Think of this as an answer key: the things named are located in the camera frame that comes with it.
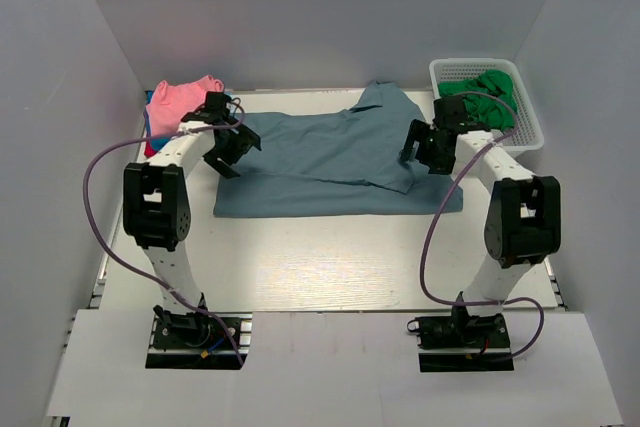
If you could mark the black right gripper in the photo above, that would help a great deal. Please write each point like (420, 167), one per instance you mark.
(441, 166)

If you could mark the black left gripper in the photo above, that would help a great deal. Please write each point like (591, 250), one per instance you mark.
(245, 139)

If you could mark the grey-blue t-shirt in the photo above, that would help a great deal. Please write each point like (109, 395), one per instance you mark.
(344, 163)

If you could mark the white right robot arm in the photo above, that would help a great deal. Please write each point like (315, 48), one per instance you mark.
(523, 222)

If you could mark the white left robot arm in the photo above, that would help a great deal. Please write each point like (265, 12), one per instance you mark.
(156, 211)

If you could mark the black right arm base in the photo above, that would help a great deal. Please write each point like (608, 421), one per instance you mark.
(447, 344)

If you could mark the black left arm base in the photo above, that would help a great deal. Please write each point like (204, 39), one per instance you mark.
(197, 342)

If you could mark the green t-shirt in basket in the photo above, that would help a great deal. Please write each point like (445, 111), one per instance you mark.
(486, 95)

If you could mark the blue folded t-shirt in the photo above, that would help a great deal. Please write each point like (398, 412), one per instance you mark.
(160, 121)

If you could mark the pink folded t-shirt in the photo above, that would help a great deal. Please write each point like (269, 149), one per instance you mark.
(169, 103)

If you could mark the red folded t-shirt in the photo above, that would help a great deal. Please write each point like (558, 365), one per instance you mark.
(152, 145)

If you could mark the white plastic laundry basket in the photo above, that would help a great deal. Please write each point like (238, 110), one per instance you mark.
(529, 136)

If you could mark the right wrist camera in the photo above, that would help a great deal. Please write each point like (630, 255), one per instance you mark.
(450, 114)

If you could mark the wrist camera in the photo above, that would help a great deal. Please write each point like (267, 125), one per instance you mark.
(450, 114)
(217, 109)

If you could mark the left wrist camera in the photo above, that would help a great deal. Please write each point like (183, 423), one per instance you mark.
(217, 109)

